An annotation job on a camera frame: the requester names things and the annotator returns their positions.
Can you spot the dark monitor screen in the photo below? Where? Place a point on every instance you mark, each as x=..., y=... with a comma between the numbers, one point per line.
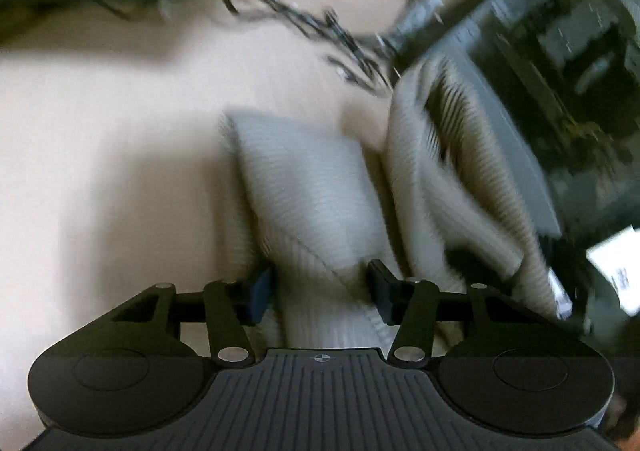
x=565, y=96

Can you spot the beige ribbed knit sweater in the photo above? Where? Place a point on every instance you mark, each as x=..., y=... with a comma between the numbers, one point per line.
x=320, y=201

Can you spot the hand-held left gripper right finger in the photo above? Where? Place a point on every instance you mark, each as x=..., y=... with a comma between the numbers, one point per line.
x=381, y=287

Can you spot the white paper sheet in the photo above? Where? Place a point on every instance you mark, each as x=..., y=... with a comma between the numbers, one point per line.
x=618, y=261

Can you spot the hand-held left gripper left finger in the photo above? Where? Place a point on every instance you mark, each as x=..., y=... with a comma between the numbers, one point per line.
x=260, y=292

